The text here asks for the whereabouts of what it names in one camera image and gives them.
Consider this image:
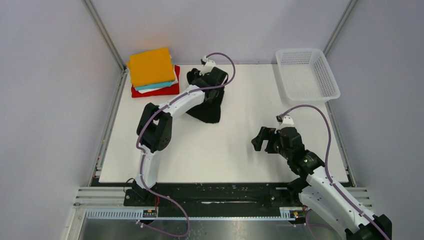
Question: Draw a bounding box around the black t shirt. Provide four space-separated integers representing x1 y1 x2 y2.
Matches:
186 88 225 124

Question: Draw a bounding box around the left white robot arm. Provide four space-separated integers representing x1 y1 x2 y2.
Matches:
135 66 228 206

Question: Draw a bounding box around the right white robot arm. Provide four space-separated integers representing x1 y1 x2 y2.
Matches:
251 126 393 240

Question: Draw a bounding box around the white folded t shirt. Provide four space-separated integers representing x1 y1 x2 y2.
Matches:
137 77 179 95

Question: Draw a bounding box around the red folded t shirt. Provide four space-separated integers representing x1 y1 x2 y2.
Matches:
131 65 180 98

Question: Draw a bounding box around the teal folded t shirt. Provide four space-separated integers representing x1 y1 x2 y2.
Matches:
134 79 176 92

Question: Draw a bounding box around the orange folded t shirt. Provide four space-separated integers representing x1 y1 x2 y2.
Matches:
127 47 176 87

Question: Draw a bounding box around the white plastic basket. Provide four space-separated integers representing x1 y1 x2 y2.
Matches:
275 48 341 106

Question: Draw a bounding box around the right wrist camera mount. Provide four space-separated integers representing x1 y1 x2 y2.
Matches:
276 114 295 127

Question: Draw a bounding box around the slotted cable duct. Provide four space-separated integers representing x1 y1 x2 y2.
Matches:
86 206 309 222

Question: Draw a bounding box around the aluminium frame rail left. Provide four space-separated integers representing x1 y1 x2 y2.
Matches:
82 0 127 187

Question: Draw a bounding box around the aluminium frame rail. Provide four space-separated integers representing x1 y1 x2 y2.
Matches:
323 0 358 56
82 0 127 187

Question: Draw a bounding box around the aluminium frame rail right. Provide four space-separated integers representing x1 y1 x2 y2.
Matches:
323 0 358 56

